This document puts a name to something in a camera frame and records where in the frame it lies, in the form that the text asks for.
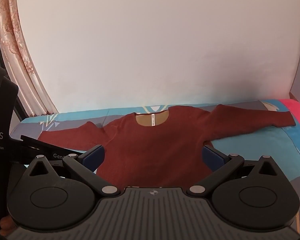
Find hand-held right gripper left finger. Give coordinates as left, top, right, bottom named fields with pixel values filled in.
left=25, top=145, right=120, bottom=197

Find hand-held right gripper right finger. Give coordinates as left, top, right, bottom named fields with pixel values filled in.
left=187, top=145, right=281, bottom=197

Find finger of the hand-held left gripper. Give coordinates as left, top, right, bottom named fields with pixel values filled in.
left=20, top=135, right=83, bottom=159

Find dark red long-sleeved sweater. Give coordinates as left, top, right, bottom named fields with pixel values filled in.
left=37, top=106, right=296, bottom=188

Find blue patterned bed sheet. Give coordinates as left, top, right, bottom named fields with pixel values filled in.
left=9, top=99, right=300, bottom=235

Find beige floral curtain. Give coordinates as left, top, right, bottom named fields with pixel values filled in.
left=0, top=0, right=59, bottom=118

